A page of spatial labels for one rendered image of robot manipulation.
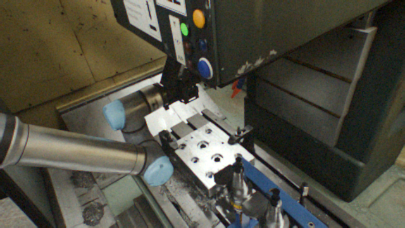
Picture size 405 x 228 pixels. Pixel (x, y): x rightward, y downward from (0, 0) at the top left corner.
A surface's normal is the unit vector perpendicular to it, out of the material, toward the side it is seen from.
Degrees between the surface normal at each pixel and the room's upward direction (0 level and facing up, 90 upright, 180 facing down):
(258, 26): 90
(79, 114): 24
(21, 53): 90
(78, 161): 87
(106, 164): 86
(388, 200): 0
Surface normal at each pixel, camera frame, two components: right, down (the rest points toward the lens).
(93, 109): 0.15, -0.53
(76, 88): 0.58, 0.46
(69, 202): 0.14, -0.87
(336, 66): -0.81, 0.41
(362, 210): -0.11, -0.78
